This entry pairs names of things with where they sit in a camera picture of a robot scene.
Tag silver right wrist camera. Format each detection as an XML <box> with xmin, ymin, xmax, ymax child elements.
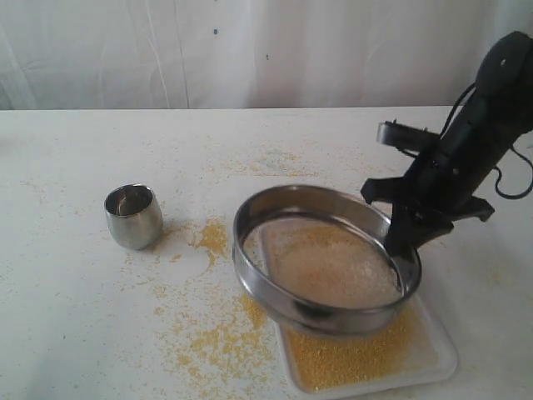
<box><xmin>376</xmin><ymin>121</ymin><xmax>439</xmax><ymax>153</ymax></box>

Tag pile of grains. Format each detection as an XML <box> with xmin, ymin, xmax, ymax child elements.
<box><xmin>262</xmin><ymin>226</ymin><xmax>438</xmax><ymax>392</ymax></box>

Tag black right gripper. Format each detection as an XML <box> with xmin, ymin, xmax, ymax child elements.
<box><xmin>361</xmin><ymin>145</ymin><xmax>495</xmax><ymax>253</ymax></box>

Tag white backdrop curtain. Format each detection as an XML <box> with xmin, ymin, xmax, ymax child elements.
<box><xmin>1</xmin><ymin>1</ymin><xmax>532</xmax><ymax>110</ymax></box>

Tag round steel mesh sieve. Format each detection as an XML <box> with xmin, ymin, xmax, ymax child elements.
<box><xmin>232</xmin><ymin>185</ymin><xmax>421</xmax><ymax>337</ymax></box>

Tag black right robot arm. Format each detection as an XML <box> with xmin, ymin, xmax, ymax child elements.
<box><xmin>361</xmin><ymin>31</ymin><xmax>532</xmax><ymax>256</ymax></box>

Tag stainless steel cup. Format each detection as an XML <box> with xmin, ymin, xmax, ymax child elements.
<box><xmin>104</xmin><ymin>183</ymin><xmax>163</xmax><ymax>250</ymax></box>

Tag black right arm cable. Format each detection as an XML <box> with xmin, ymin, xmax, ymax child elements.
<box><xmin>441</xmin><ymin>82</ymin><xmax>533</xmax><ymax>200</ymax></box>

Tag white plastic tray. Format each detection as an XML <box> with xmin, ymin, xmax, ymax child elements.
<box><xmin>257</xmin><ymin>227</ymin><xmax>459</xmax><ymax>395</ymax></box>

